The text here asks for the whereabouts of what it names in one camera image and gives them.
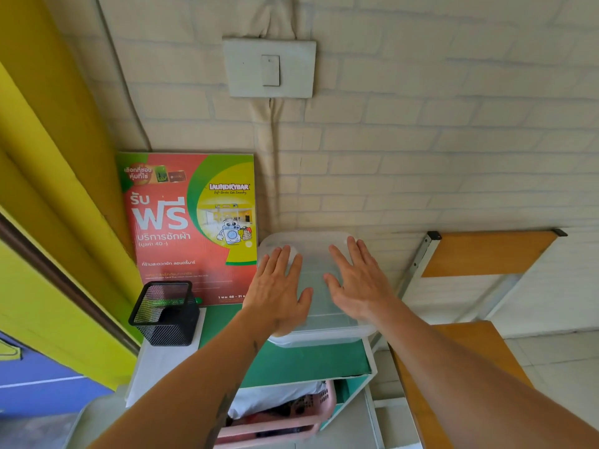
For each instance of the person's left hand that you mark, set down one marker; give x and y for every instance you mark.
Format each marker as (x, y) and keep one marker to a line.
(274, 299)

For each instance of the person's right hand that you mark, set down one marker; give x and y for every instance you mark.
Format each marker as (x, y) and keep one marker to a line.
(362, 289)

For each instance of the person's left thumb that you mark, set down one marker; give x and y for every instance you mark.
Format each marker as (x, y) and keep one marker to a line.
(306, 303)

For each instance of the person's right thumb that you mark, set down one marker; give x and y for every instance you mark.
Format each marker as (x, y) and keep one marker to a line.
(333, 287)

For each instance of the person's right middle finger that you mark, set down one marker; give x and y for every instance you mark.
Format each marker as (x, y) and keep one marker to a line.
(357, 254)

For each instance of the person's left little finger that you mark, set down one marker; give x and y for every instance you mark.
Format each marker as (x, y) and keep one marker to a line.
(255, 281)

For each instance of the person's left middle finger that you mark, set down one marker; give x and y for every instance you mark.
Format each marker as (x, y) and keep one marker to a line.
(283, 264)

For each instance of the clear plastic lidded container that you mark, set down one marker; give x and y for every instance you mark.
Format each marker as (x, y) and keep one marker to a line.
(318, 280)

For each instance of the person's right forearm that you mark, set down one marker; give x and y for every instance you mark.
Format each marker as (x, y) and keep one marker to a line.
(468, 383)

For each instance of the person's left forearm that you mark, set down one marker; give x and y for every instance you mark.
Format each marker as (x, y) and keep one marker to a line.
(196, 388)

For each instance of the white and green shelf unit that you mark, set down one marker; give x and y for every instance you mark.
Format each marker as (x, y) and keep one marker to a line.
(304, 362)

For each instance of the red and green poster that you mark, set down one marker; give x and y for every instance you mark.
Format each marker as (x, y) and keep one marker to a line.
(187, 219)

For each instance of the black mesh pen holder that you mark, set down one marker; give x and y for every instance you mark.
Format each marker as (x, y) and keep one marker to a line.
(164, 317)

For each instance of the white cloth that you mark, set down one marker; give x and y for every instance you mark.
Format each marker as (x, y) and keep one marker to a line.
(274, 397)

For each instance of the pink plastic basket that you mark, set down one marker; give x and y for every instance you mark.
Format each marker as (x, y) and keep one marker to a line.
(299, 425)

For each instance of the white paper sheet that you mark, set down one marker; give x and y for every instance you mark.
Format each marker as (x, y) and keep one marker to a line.
(157, 364)

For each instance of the wooden metal-framed chair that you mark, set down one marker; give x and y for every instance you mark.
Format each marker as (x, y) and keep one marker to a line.
(486, 252)

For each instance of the white wall light switch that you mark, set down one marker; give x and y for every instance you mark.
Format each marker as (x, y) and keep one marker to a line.
(269, 67)

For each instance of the yellow door frame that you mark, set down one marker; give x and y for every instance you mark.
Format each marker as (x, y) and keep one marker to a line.
(56, 205)

